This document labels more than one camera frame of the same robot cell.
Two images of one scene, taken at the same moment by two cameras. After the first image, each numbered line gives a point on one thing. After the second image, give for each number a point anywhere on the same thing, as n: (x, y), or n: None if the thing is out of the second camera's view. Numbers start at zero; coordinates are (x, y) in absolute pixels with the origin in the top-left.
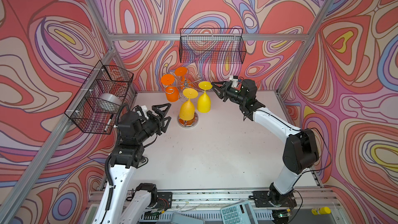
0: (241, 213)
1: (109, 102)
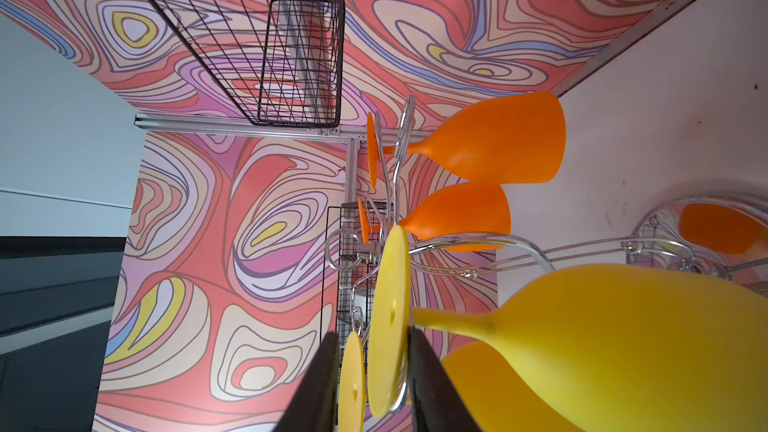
0: None
1: (361, 300)
